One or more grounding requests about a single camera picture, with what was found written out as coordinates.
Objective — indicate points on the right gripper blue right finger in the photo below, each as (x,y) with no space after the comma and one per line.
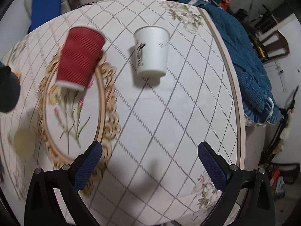
(258,204)

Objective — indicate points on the blue panel board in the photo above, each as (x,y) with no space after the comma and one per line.
(44,11)

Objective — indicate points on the cream paper cup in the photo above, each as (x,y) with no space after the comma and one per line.
(24,143)

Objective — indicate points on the blue knitted blanket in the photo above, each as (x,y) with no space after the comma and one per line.
(258,102)

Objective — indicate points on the wooden chair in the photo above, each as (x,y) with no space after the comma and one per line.
(273,47)

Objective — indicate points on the white printed paper cup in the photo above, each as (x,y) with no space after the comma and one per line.
(151,51)

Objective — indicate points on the white patterned tablecloth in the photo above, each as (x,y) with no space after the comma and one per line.
(151,127)

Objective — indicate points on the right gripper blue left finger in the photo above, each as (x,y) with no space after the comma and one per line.
(42,207)

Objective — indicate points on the dark teal cup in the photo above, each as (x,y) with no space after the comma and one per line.
(9,89)

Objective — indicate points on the red ribbed paper cup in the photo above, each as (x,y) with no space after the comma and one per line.
(79,55)

